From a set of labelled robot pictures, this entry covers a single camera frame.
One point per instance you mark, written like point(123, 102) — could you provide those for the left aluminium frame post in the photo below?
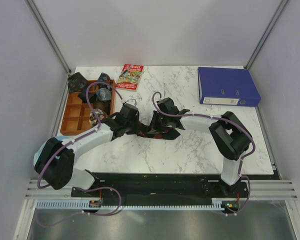
point(47, 33)

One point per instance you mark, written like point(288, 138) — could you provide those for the dark navy tie in tray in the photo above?
point(84, 96)

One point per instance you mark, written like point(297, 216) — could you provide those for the right aluminium frame post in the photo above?
point(280, 9)

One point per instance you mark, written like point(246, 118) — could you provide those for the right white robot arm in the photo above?
point(229, 134)

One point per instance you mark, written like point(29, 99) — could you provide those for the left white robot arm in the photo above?
point(55, 161)

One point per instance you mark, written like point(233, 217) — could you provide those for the wooden compartment tray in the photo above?
point(76, 113)

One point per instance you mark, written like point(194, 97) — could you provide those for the rolled teal patterned tie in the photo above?
point(104, 81)

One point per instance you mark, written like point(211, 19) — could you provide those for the dark blue patterned tie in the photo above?
point(76, 83)

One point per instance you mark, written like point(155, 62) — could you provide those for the aluminium frame post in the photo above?
point(280, 9)
point(47, 33)

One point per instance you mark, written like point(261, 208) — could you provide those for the blue ring binder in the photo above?
point(227, 86)

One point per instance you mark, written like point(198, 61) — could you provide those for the red paperback book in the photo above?
point(130, 77)

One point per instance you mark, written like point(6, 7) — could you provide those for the aluminium extrusion rail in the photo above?
point(260, 190)

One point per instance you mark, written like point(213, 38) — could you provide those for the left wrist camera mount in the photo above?
point(131, 101)

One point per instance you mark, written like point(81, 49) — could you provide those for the rolled grey blue tie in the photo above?
point(104, 95)

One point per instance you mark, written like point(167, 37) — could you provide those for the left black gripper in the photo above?
point(134, 131)

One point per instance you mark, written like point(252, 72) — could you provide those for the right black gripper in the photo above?
point(153, 124)

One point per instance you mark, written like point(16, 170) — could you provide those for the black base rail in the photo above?
point(161, 189)

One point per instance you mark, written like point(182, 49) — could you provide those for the black tie orange flowers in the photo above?
point(160, 133)

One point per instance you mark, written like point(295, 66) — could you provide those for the white slotted cable duct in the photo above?
point(89, 205)

